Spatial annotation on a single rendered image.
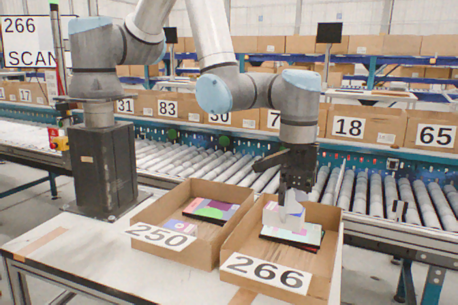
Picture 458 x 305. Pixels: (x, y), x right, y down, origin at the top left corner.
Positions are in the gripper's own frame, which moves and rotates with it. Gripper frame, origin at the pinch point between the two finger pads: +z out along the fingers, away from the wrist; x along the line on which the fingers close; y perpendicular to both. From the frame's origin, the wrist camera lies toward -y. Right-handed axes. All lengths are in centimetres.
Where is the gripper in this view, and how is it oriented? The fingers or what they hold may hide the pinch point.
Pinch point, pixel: (284, 212)
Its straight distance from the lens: 85.5
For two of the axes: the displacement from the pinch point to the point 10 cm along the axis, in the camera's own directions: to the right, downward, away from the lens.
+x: 4.4, -2.3, 8.7
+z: -0.1, 9.7, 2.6
